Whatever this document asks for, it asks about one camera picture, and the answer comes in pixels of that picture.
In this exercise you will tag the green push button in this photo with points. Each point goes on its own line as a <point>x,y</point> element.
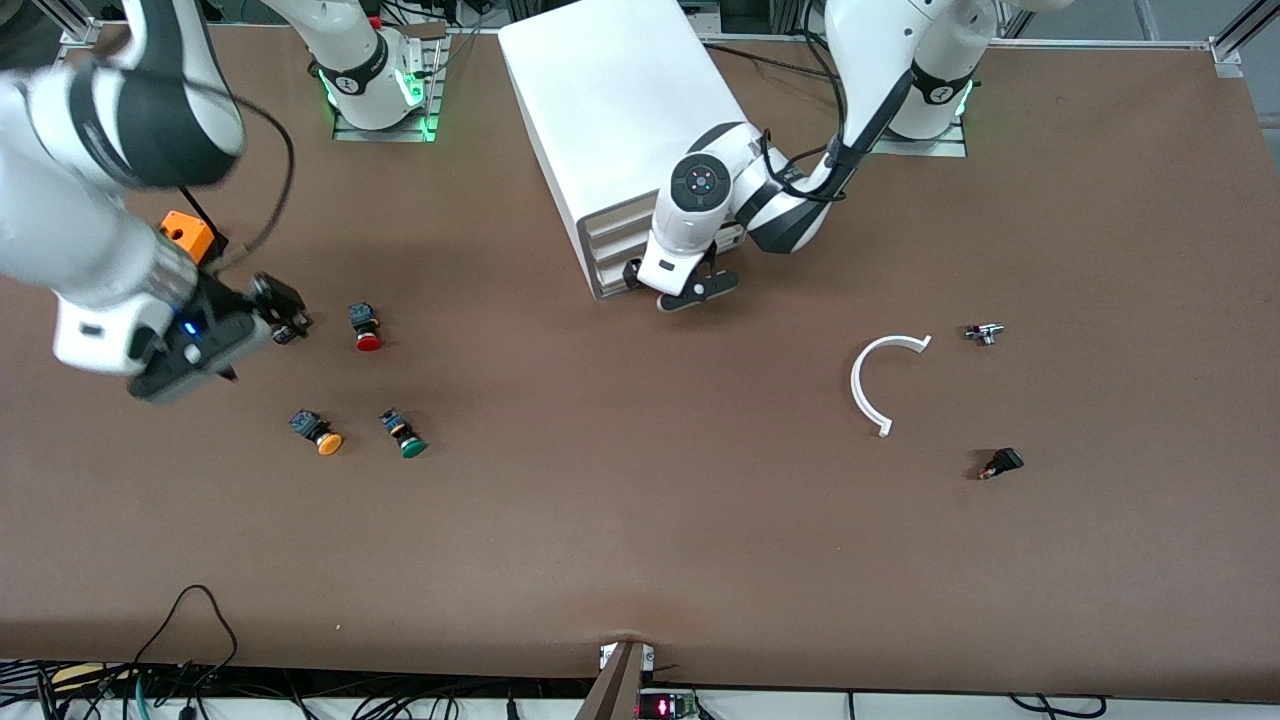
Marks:
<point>410,445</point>

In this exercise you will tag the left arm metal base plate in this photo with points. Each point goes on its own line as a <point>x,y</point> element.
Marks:
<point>930,148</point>

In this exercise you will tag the aluminium frame profile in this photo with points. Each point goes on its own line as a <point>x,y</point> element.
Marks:
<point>70,18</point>
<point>1228,48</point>

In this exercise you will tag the small metal toggle switch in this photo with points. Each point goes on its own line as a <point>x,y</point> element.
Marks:
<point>985,333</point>

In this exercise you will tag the device with red display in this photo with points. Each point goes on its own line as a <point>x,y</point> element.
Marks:
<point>668,707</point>

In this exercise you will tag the small black rocker switch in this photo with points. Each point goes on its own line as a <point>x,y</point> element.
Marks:
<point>1005,461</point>

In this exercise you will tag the small black terminal block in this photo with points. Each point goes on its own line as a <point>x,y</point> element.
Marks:
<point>284,337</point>

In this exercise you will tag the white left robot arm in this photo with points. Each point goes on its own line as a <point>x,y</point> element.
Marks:
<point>870,60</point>

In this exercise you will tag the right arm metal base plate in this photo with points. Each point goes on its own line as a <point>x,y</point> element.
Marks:
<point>380,135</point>

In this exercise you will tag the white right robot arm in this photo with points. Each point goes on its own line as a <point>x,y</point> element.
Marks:
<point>90,230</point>

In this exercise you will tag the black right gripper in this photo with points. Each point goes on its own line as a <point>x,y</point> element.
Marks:
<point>243,302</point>

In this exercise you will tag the small metal bracket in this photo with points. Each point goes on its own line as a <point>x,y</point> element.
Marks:
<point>648,657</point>

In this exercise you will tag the white curved plastic arc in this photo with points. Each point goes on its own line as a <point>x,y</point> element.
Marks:
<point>856,385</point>

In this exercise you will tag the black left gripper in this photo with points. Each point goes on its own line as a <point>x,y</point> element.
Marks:
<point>630,275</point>

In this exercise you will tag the white drawer cabinet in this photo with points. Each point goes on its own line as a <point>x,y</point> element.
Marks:
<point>600,90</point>

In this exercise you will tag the orange push button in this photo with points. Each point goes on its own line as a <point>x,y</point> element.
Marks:
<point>325,440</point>

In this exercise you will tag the red push button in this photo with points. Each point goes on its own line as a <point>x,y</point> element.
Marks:
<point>365,325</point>

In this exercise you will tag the orange button enclosure box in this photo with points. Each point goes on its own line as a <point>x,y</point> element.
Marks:
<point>190,232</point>

